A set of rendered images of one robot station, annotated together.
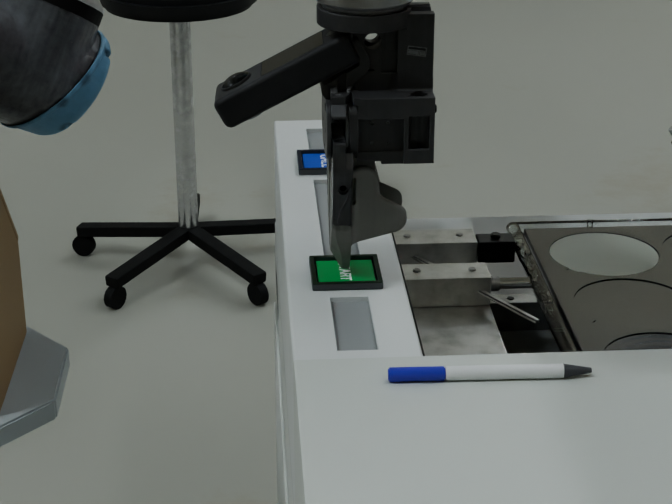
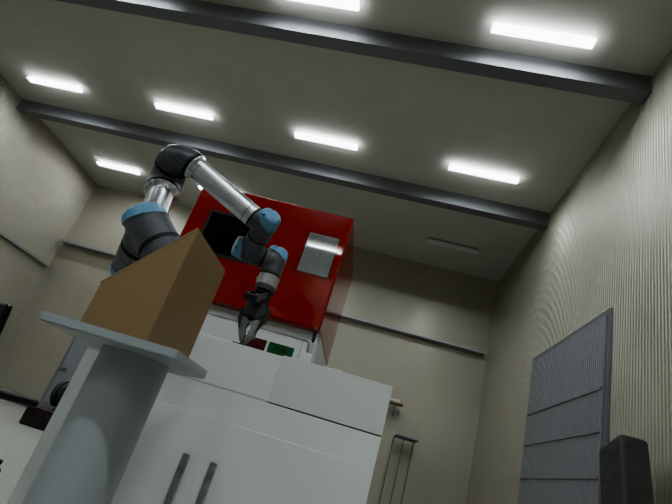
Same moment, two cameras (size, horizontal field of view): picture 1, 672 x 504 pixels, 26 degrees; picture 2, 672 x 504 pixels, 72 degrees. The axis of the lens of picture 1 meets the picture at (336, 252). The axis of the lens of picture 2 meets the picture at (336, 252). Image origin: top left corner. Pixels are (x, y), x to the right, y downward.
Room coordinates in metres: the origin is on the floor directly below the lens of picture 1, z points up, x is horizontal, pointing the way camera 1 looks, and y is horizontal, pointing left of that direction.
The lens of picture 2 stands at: (0.53, 1.45, 0.69)
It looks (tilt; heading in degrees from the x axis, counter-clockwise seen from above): 24 degrees up; 283
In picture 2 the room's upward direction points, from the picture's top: 18 degrees clockwise
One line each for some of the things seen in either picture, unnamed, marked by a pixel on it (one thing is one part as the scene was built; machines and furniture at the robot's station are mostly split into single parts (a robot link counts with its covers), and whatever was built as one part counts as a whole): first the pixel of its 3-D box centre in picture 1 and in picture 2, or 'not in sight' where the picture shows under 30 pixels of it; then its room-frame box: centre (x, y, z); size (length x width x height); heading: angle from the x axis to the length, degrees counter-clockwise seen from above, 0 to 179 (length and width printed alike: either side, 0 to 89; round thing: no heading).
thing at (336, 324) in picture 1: (334, 289); (197, 357); (1.19, 0.00, 0.89); 0.55 x 0.09 x 0.14; 4
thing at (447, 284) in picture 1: (444, 283); not in sight; (1.19, -0.10, 0.89); 0.08 x 0.03 x 0.03; 94
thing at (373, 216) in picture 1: (368, 219); (252, 334); (1.05, -0.03, 1.01); 0.06 x 0.03 x 0.09; 94
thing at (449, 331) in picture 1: (454, 352); not in sight; (1.11, -0.10, 0.87); 0.36 x 0.08 x 0.03; 4
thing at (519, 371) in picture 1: (490, 372); not in sight; (0.88, -0.11, 0.97); 0.14 x 0.01 x 0.01; 93
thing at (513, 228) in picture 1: (549, 309); not in sight; (1.14, -0.18, 0.90); 0.38 x 0.01 x 0.01; 4
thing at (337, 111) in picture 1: (373, 82); (259, 304); (1.07, -0.03, 1.12); 0.09 x 0.08 x 0.12; 94
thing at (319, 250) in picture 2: not in sight; (269, 279); (1.37, -0.89, 1.52); 0.81 x 0.75 x 0.60; 4
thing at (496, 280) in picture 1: (511, 283); not in sight; (1.19, -0.16, 0.89); 0.05 x 0.01 x 0.01; 94
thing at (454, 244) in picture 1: (432, 248); not in sight; (1.27, -0.09, 0.89); 0.08 x 0.03 x 0.03; 94
